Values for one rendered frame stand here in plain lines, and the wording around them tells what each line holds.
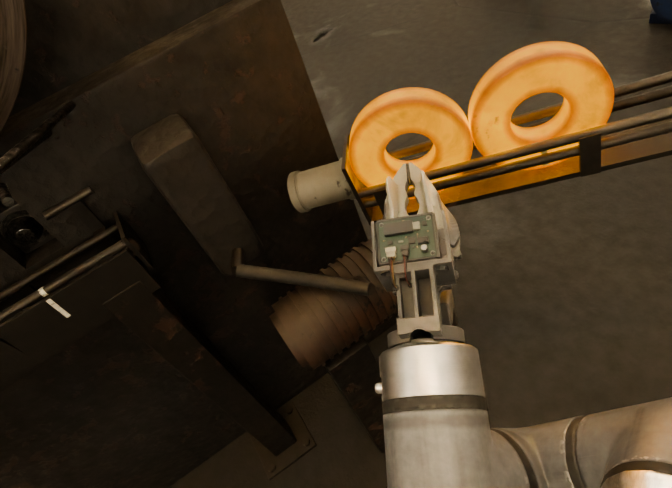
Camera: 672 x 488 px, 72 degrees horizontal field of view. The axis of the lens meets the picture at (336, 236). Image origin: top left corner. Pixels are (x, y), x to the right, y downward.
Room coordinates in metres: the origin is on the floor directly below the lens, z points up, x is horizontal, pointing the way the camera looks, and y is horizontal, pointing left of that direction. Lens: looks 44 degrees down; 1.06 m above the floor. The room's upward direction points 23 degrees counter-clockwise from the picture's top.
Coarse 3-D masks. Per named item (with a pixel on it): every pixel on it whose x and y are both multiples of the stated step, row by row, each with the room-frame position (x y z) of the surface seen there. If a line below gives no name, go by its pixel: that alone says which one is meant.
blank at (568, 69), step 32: (512, 64) 0.42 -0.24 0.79; (544, 64) 0.40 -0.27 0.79; (576, 64) 0.39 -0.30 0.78; (480, 96) 0.43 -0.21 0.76; (512, 96) 0.41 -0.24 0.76; (576, 96) 0.39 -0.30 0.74; (608, 96) 0.38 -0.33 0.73; (480, 128) 0.42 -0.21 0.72; (512, 128) 0.42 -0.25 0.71; (544, 128) 0.42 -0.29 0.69; (576, 128) 0.39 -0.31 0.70; (512, 160) 0.41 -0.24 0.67
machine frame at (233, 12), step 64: (64, 0) 0.69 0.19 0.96; (128, 0) 0.71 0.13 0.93; (192, 0) 0.73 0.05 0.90; (256, 0) 0.69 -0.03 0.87; (64, 64) 0.68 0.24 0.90; (128, 64) 0.66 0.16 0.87; (192, 64) 0.66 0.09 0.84; (256, 64) 0.68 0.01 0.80; (64, 128) 0.61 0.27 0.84; (128, 128) 0.63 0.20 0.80; (192, 128) 0.65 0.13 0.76; (256, 128) 0.67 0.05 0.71; (320, 128) 0.70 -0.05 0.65; (64, 192) 0.60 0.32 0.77; (128, 192) 0.62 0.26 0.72; (256, 192) 0.66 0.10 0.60; (0, 256) 0.57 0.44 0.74; (192, 256) 0.62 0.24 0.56; (320, 256) 0.67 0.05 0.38; (192, 320) 0.60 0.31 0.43; (256, 320) 0.63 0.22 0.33; (384, 320) 0.69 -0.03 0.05; (64, 384) 0.54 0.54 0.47; (128, 384) 0.56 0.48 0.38; (192, 384) 0.58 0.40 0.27; (256, 384) 0.60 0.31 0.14; (0, 448) 0.51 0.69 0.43; (64, 448) 0.52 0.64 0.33; (128, 448) 0.53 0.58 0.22; (192, 448) 0.55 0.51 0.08
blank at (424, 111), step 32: (384, 96) 0.48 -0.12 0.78; (416, 96) 0.46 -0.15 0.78; (352, 128) 0.50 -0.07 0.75; (384, 128) 0.46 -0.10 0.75; (416, 128) 0.45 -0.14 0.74; (448, 128) 0.44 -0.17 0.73; (352, 160) 0.48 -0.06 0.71; (384, 160) 0.47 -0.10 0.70; (416, 160) 0.48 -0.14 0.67; (448, 160) 0.44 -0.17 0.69
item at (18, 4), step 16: (0, 0) 0.53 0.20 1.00; (16, 0) 0.53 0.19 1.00; (0, 16) 0.53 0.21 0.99; (16, 16) 0.53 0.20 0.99; (0, 32) 0.53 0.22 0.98; (16, 32) 0.53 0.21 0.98; (0, 48) 0.52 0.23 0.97; (16, 48) 0.53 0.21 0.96; (0, 64) 0.52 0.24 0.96; (16, 64) 0.52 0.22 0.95; (0, 80) 0.52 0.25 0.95; (16, 80) 0.52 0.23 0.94; (0, 96) 0.52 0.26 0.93; (16, 96) 0.52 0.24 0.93; (0, 112) 0.51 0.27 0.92; (0, 128) 0.51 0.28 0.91
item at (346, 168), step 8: (344, 136) 0.53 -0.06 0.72; (344, 144) 0.51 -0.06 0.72; (344, 152) 0.50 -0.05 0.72; (344, 160) 0.48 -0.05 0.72; (344, 168) 0.46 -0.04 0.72; (352, 176) 0.47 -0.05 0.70; (352, 184) 0.46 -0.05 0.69; (360, 184) 0.49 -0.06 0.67; (360, 200) 0.46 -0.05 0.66; (368, 208) 0.47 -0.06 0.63; (368, 216) 0.46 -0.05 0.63
